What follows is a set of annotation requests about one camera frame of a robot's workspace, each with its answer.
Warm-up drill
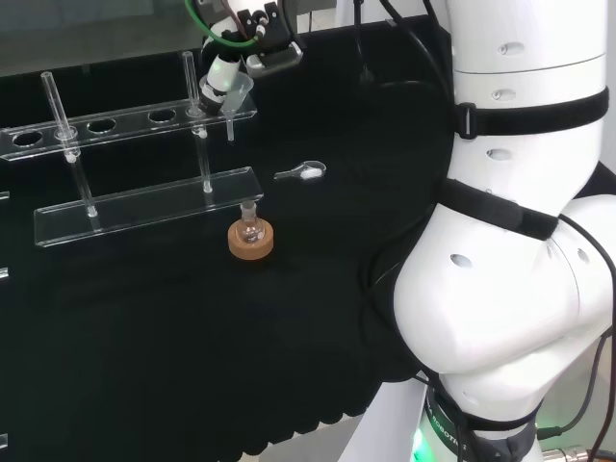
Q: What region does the glass weighing funnel with powder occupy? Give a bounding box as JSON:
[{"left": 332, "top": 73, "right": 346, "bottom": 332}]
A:
[{"left": 272, "top": 160, "right": 327, "bottom": 183}]

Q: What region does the black cable with plug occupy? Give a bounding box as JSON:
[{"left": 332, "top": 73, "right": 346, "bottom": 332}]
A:
[{"left": 353, "top": 0, "right": 374, "bottom": 88}]

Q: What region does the translucent plastic funnel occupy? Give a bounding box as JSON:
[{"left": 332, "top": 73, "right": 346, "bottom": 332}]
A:
[{"left": 198, "top": 71, "right": 255, "bottom": 143}]

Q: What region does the green cable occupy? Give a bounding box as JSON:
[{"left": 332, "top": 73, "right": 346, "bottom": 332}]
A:
[{"left": 185, "top": 0, "right": 256, "bottom": 48}]

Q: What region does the clear acrylic funnel stand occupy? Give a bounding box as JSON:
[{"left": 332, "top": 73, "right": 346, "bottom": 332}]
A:
[{"left": 0, "top": 50, "right": 266, "bottom": 249}]

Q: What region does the black bench cloth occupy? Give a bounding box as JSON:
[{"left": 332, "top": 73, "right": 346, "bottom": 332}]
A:
[{"left": 0, "top": 13, "right": 458, "bottom": 459}]

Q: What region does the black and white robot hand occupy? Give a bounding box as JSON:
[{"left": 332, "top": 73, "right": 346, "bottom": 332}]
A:
[{"left": 192, "top": 0, "right": 305, "bottom": 116}]

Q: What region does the round-bottom glass flask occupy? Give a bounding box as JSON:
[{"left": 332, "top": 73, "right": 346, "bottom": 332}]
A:
[{"left": 239, "top": 201, "right": 265, "bottom": 244}]

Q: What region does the cork ring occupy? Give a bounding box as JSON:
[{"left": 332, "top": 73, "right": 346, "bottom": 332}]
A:
[{"left": 227, "top": 218, "right": 275, "bottom": 262}]

